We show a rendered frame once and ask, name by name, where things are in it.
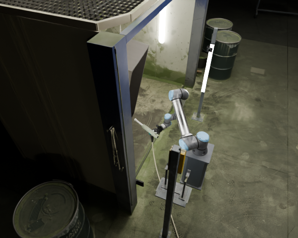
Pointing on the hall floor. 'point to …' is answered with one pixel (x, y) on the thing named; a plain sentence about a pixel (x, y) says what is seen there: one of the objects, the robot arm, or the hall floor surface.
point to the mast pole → (201, 91)
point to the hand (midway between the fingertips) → (151, 134)
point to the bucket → (202, 60)
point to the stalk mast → (175, 155)
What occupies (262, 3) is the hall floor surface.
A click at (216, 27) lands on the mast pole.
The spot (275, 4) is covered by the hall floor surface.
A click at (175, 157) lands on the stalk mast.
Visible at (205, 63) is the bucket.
